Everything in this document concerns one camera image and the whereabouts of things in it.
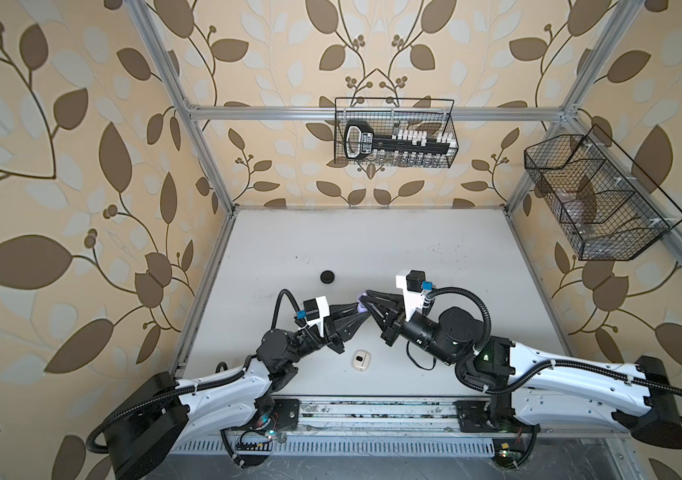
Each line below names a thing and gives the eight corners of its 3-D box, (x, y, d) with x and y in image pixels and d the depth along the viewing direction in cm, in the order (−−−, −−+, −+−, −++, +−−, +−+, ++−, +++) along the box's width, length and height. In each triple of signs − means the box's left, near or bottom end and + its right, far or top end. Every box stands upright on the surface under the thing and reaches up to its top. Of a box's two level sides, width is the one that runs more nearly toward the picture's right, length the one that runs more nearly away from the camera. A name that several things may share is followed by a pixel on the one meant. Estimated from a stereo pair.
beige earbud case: (352, 371, 83) (352, 369, 82) (352, 352, 86) (352, 350, 85) (370, 371, 83) (371, 369, 82) (369, 352, 86) (370, 350, 85)
